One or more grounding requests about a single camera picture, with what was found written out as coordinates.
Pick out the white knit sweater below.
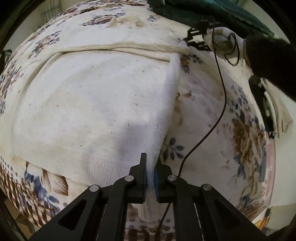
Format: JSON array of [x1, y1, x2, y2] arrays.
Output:
[[1, 45, 189, 214]]

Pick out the floral fleece blanket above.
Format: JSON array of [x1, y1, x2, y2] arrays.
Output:
[[1, 1, 270, 240]]

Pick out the thin black cable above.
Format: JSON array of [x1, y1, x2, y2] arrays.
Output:
[[154, 22, 241, 241]]

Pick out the dark green jacket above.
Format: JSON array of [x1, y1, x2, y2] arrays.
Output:
[[147, 0, 274, 38]]

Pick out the white gloved hand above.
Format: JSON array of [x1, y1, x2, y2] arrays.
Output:
[[203, 27, 250, 66]]

